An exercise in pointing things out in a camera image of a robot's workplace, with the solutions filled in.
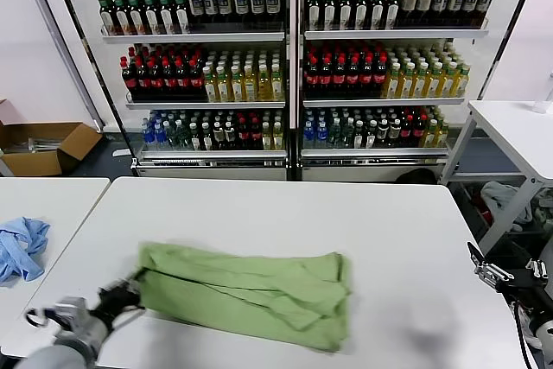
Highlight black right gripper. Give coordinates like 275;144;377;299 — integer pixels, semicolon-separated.
467;240;553;306

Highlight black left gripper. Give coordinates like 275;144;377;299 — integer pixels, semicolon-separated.
97;266;149;319

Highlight green polo shirt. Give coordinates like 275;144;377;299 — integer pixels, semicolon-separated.
137;239;354;353

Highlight pale clothes pile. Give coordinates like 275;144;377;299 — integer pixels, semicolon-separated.
533;199;553;232

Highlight white sneaker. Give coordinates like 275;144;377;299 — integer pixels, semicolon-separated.
517;306;541;349

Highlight grey crumpled cloth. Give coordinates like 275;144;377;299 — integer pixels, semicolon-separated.
480;181;533;226

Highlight black storage crate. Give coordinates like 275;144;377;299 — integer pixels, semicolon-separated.
451;181;548;260

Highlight crumpled light blue cloth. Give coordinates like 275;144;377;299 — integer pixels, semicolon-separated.
0;215;52;287

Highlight white side table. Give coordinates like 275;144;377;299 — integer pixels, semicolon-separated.
440;99;553;258

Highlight black bag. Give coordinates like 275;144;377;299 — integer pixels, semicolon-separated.
395;168;438;186

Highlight open cardboard box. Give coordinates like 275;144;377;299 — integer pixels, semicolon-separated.
0;99;104;177

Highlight silver metal parts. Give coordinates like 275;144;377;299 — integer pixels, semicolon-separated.
26;137;60;154

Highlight small red cap cola bottle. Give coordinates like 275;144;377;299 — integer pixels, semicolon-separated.
238;117;251;150
400;114;413;149
250;117;263;150
412;113;425;149

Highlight clear plastic cup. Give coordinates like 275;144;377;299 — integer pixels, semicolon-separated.
531;83;553;114

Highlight white beverage shelf unit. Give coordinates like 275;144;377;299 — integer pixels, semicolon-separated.
296;0;546;183
47;0;300;182

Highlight green cap tea bottle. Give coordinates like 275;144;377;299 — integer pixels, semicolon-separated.
322;0;339;31
159;0;175;35
98;0;117;36
174;0;191;35
385;0;401;31
143;0;161;35
338;0;354;31
308;0;324;31
128;0;145;36
113;0;130;36
354;0;371;31
370;0;386;31

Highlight beige label dark drink bottle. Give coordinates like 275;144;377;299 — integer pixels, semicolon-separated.
401;0;418;27
417;0;435;27

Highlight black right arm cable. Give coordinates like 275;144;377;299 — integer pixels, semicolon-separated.
512;299;537;369

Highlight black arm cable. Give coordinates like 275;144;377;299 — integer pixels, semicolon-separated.
512;299;537;369
26;306;57;328

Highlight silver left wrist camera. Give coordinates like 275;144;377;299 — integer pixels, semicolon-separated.
51;297;87;323

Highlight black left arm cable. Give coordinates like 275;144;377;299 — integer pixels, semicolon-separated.
26;306;57;328

